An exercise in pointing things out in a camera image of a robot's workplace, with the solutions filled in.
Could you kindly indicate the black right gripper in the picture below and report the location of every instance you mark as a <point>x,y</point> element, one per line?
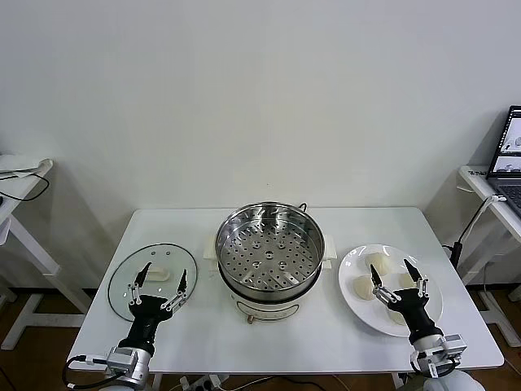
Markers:
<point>415,311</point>

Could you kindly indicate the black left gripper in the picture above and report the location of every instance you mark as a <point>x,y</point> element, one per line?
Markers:
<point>146,317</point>

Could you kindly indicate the round glass pot lid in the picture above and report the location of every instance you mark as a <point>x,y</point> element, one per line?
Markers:
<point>158,275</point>

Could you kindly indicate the white steamed baozi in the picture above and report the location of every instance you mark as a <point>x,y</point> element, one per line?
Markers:
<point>376,260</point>
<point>405,279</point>
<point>397,317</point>
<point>362,288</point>

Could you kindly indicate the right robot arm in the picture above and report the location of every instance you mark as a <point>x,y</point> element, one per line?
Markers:
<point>427,346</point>

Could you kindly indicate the perforated steel steamer basket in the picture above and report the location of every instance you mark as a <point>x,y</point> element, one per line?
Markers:
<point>268,256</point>

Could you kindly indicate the round white plate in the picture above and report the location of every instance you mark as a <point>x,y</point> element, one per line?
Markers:
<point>358,309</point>

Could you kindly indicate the wooden pot knob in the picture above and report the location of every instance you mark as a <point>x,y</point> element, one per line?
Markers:
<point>250,319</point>

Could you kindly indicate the cream electric cooking pot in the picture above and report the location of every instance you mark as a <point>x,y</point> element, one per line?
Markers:
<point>264,305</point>

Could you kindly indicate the white power strip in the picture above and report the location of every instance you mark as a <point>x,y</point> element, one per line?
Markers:
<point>201,383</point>

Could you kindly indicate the white laptop side table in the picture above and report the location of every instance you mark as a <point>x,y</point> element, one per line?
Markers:
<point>472,179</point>

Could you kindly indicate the white laptop plug adapter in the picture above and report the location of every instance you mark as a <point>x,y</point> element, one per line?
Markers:
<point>496,199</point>

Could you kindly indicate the open grey laptop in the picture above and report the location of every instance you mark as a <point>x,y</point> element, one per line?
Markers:
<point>504,179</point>

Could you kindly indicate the white folded cloth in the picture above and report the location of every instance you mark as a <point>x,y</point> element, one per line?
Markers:
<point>20,163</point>

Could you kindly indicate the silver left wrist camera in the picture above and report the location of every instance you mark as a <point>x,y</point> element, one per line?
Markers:
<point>121,358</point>

